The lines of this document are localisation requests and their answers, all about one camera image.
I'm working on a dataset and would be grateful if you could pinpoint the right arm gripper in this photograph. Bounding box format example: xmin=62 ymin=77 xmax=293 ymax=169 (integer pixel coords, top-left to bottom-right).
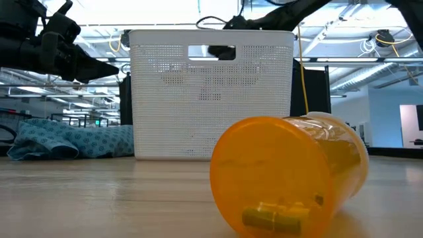
xmin=208 ymin=15 xmax=265 ymax=61

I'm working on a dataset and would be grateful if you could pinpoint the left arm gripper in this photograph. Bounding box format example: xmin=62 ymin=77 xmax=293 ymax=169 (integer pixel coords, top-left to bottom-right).
xmin=19 ymin=31 xmax=120 ymax=84

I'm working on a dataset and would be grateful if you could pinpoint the white perforated plastic basket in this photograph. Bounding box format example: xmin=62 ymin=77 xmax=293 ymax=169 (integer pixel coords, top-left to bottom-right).
xmin=128 ymin=29 xmax=295 ymax=161

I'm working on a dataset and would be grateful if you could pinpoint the teal patterned cloth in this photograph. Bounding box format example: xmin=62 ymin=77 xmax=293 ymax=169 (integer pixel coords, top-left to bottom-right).
xmin=6 ymin=118 xmax=135 ymax=162

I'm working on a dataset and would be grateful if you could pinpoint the black ceiling-mounted device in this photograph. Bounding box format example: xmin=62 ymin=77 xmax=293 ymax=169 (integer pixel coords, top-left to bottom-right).
xmin=375 ymin=29 xmax=396 ymax=49

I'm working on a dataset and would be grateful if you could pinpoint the orange transparent pill bottle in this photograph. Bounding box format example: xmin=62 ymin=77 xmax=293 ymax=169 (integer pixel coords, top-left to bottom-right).
xmin=210 ymin=111 xmax=370 ymax=238

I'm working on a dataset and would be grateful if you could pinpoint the black right gripper cable loop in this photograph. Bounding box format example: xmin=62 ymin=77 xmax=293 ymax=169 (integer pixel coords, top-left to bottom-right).
xmin=195 ymin=15 xmax=229 ymax=30

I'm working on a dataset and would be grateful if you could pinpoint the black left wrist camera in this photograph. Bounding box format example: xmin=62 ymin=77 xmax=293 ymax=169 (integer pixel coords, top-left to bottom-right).
xmin=44 ymin=1 xmax=82 ymax=44

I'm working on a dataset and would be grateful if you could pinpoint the yellow hanging cable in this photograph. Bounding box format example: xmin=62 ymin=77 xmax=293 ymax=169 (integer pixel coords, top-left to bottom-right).
xmin=296 ymin=24 xmax=310 ymax=116

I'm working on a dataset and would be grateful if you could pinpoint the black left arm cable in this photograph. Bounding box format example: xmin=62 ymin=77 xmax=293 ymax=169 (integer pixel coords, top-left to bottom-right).
xmin=0 ymin=124 xmax=17 ymax=145

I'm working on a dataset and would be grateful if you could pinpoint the black aluminium table frame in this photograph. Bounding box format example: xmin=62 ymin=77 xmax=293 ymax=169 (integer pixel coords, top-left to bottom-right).
xmin=0 ymin=141 xmax=423 ymax=160

